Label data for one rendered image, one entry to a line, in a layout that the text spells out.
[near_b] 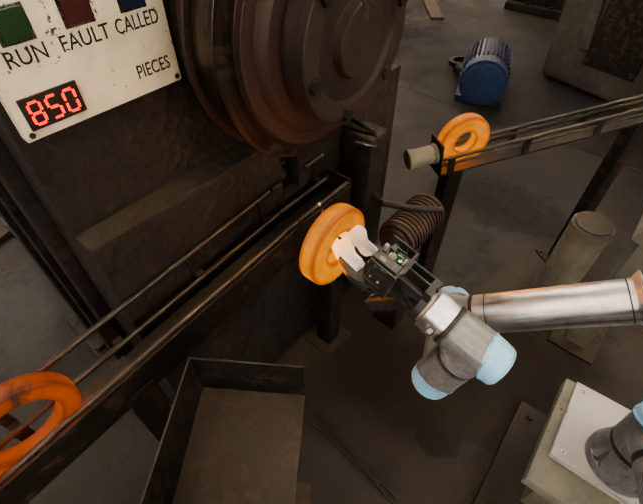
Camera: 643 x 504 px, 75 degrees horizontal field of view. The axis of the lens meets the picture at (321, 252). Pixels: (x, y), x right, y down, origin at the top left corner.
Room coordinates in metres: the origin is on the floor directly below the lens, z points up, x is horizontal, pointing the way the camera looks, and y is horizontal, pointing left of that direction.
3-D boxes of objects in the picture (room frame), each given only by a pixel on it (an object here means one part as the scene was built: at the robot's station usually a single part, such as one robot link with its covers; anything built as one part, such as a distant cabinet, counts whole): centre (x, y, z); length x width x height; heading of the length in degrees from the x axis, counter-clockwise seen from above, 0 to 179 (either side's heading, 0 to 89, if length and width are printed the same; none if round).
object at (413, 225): (0.96, -0.29, 0.27); 0.22 x 0.13 x 0.53; 140
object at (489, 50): (2.79, -1.10, 0.17); 0.57 x 0.31 x 0.34; 160
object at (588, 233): (0.92, -0.83, 0.26); 0.12 x 0.12 x 0.52
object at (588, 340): (0.85, -0.97, 0.31); 0.24 x 0.16 x 0.62; 140
